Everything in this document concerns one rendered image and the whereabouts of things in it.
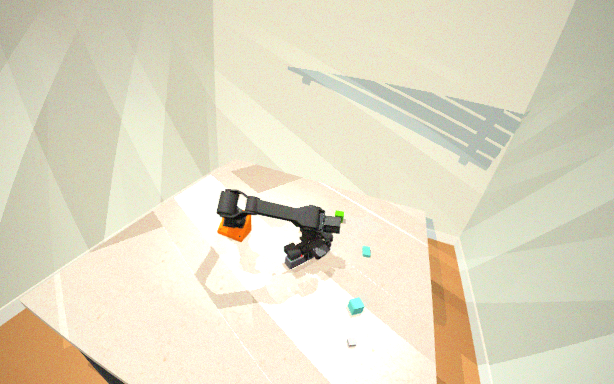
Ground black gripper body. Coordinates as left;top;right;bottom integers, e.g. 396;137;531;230
283;228;334;260

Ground small teal cube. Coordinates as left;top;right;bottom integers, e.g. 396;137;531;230
348;298;364;316

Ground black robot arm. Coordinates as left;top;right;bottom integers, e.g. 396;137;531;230
216;189;342;259

